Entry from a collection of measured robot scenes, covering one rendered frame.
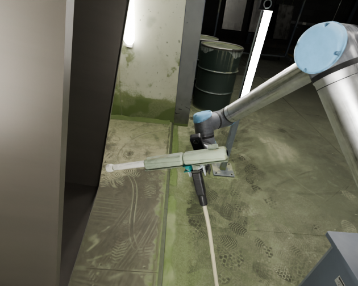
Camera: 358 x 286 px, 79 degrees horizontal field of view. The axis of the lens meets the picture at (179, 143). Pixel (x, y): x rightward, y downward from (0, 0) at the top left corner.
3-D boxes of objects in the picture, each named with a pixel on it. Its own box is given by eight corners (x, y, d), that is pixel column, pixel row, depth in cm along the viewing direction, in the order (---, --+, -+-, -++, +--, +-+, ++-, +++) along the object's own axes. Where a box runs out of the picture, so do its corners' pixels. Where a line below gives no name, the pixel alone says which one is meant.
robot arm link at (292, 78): (369, 16, 63) (221, 109, 120) (352, 12, 56) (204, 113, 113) (387, 51, 62) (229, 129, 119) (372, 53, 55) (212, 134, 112)
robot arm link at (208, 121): (205, 109, 111) (208, 133, 114) (188, 113, 105) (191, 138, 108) (219, 109, 104) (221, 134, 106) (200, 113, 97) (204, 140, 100)
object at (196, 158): (236, 198, 81) (225, 140, 76) (236, 206, 77) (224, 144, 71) (124, 206, 96) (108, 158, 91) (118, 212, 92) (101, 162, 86)
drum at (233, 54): (187, 98, 356) (195, 39, 308) (220, 99, 370) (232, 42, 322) (198, 114, 309) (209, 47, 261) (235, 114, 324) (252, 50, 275)
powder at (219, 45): (196, 41, 308) (196, 41, 307) (231, 44, 322) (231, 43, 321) (209, 49, 265) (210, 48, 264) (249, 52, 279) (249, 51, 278)
